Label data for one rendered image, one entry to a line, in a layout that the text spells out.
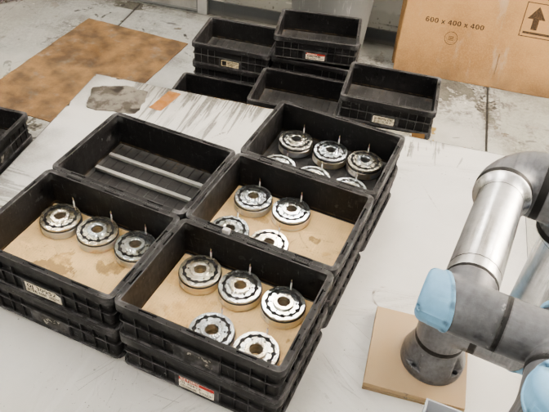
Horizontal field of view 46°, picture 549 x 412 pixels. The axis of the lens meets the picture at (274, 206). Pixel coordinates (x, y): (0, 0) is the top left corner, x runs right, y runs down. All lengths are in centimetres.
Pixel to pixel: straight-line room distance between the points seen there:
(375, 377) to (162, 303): 52
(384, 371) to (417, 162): 88
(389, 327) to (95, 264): 74
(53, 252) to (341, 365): 76
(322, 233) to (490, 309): 92
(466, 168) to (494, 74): 199
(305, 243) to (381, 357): 34
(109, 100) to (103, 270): 95
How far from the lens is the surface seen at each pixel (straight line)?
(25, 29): 457
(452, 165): 225
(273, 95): 306
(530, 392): 78
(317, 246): 166
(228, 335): 143
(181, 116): 233
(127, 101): 240
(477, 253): 92
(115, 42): 430
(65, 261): 165
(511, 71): 420
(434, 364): 155
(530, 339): 85
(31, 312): 168
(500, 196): 106
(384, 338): 163
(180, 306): 152
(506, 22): 414
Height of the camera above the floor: 201
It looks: 42 degrees down
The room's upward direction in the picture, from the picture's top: 5 degrees clockwise
